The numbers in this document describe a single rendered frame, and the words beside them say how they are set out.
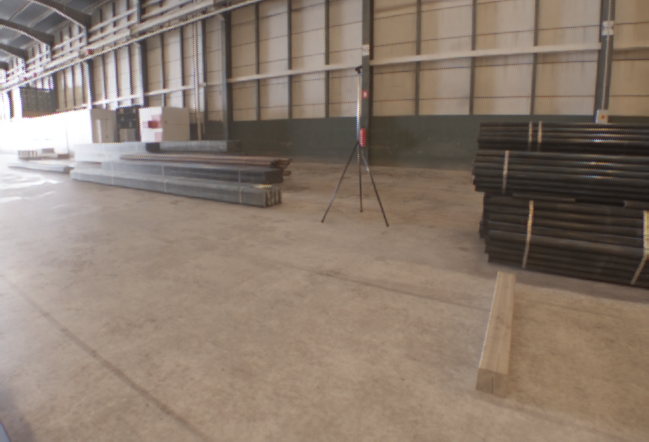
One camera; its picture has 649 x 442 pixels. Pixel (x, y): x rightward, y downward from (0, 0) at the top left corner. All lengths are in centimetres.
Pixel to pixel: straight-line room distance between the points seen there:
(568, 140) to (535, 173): 57
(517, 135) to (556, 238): 94
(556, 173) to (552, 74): 749
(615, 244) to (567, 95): 761
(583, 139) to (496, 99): 695
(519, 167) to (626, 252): 81
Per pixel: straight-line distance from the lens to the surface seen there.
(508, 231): 247
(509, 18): 1027
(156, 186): 608
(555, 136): 302
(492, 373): 141
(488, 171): 253
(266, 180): 585
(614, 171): 261
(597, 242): 252
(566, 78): 996
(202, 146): 1102
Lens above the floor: 90
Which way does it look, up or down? 11 degrees down
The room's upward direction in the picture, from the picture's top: straight up
